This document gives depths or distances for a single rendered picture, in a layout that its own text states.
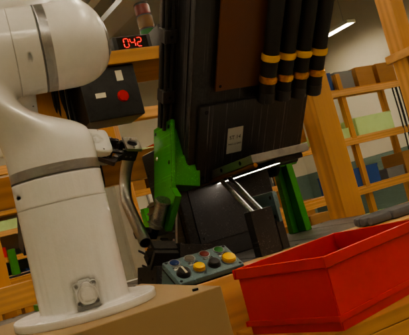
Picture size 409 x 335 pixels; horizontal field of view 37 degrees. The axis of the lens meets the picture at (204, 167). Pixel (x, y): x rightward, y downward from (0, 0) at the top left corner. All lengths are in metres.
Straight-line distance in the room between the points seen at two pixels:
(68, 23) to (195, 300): 0.39
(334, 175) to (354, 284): 1.19
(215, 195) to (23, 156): 0.96
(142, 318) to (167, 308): 0.03
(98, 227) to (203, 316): 0.18
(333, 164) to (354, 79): 5.75
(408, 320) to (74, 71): 0.67
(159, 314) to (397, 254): 0.54
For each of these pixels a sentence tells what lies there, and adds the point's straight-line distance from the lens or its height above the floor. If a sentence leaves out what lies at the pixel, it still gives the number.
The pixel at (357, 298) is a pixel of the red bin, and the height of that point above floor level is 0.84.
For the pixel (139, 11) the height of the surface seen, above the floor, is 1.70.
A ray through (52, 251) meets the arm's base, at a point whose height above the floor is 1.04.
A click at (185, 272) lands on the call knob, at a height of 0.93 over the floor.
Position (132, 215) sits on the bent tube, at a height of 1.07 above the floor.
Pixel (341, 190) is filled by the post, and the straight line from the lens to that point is 2.22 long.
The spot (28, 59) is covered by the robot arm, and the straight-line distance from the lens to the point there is 0.84.
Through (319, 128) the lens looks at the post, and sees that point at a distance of 2.22.
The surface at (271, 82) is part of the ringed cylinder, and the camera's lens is 1.48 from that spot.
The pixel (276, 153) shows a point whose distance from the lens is 1.42.
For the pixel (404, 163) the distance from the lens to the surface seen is 8.12.
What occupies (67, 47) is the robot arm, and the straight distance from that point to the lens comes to 0.84.
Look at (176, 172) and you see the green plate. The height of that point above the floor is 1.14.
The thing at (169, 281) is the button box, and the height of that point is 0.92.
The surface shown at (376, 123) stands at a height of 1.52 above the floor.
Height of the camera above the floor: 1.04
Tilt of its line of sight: 4 degrees up
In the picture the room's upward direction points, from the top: 15 degrees counter-clockwise
